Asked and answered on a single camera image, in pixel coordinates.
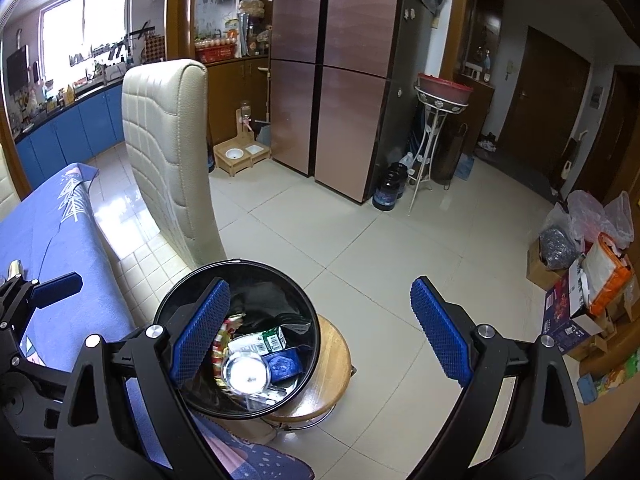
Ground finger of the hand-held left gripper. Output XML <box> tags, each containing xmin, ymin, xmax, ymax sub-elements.
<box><xmin>0</xmin><ymin>272</ymin><xmax>83</xmax><ymax>356</ymax></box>

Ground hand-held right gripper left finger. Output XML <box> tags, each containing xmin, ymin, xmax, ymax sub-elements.
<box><xmin>52</xmin><ymin>277</ymin><xmax>232</xmax><ymax>480</ymax></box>

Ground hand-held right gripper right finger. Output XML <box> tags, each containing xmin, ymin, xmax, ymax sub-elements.
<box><xmin>410</xmin><ymin>276</ymin><xmax>588</xmax><ymax>480</ymax></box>

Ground red and gold snack bag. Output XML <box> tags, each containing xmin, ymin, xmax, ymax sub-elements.
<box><xmin>212</xmin><ymin>312</ymin><xmax>246</xmax><ymax>376</ymax></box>

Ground green and white carton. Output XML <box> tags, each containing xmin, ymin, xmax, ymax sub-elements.
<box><xmin>227</xmin><ymin>325</ymin><xmax>287</xmax><ymax>356</ymax></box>

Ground black round trash bin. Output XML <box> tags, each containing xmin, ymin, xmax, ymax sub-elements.
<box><xmin>152</xmin><ymin>259</ymin><xmax>321</xmax><ymax>418</ymax></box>

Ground round wooden stool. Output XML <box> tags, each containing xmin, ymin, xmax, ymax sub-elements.
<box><xmin>260</xmin><ymin>315</ymin><xmax>357</xmax><ymax>431</ymax></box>

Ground brown cardboard box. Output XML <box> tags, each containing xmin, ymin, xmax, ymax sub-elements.
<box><xmin>526</xmin><ymin>237</ymin><xmax>568</xmax><ymax>291</ymax></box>

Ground purple cardboard box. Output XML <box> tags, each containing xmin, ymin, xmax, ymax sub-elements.
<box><xmin>542</xmin><ymin>265</ymin><xmax>618</xmax><ymax>356</ymax></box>

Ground black filled bag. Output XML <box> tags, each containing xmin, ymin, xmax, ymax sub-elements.
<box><xmin>540</xmin><ymin>227</ymin><xmax>578</xmax><ymax>271</ymax></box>

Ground pink and blue printed cloth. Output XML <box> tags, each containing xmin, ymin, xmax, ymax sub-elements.
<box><xmin>125</xmin><ymin>375</ymin><xmax>315</xmax><ymax>480</ymax></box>

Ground dark plastic jars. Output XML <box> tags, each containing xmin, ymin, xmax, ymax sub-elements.
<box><xmin>372</xmin><ymin>162</ymin><xmax>410</xmax><ymax>212</ymax></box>

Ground blue kitchen cabinets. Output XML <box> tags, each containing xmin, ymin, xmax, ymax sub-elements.
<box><xmin>15</xmin><ymin>82</ymin><xmax>128</xmax><ymax>186</ymax></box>

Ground large cream quilted chair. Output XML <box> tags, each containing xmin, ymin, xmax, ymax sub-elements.
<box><xmin>121</xmin><ymin>58</ymin><xmax>227</xmax><ymax>273</ymax></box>

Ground wooden pet feeder stand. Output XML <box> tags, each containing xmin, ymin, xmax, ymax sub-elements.
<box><xmin>214</xmin><ymin>142</ymin><xmax>271</xmax><ymax>178</ymax></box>

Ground orange and white bag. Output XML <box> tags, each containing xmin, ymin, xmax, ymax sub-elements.
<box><xmin>580</xmin><ymin>232</ymin><xmax>635</xmax><ymax>316</ymax></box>

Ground colourful flat box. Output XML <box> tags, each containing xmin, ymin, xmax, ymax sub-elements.
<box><xmin>577</xmin><ymin>350</ymin><xmax>640</xmax><ymax>406</ymax></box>

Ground white metal plant stand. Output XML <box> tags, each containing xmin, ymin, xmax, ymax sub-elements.
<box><xmin>409</xmin><ymin>85</ymin><xmax>471</xmax><ymax>213</ymax></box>

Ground clear plastic bags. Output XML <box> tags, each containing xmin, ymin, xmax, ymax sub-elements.
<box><xmin>567</xmin><ymin>190</ymin><xmax>636</xmax><ymax>251</ymax></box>

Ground pet water bottle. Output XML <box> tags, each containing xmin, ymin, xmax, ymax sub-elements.
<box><xmin>235</xmin><ymin>102</ymin><xmax>254</xmax><ymax>136</ymax></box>

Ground red basin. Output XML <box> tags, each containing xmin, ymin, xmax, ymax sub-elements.
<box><xmin>417</xmin><ymin>72</ymin><xmax>474</xmax><ymax>106</ymax></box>

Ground wooden shelf cabinet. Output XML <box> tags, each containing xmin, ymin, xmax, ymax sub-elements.
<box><xmin>167</xmin><ymin>0</ymin><xmax>275</xmax><ymax>171</ymax></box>

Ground brown wooden door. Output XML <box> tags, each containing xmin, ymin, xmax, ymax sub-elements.
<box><xmin>500</xmin><ymin>25</ymin><xmax>591</xmax><ymax>181</ymax></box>

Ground kitchen window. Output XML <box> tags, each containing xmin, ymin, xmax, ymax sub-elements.
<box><xmin>40</xmin><ymin>0</ymin><xmax>132</xmax><ymax>83</ymax></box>

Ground copper double door fridge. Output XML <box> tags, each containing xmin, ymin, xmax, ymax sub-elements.
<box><xmin>270</xmin><ymin>0</ymin><xmax>406</xmax><ymax>206</ymax></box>

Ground red egg basket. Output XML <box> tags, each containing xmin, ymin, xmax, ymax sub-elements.
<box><xmin>195</xmin><ymin>42</ymin><xmax>236</xmax><ymax>63</ymax></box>

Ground black wall screen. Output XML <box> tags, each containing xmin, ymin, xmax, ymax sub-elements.
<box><xmin>6</xmin><ymin>45</ymin><xmax>31</xmax><ymax>96</ymax></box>

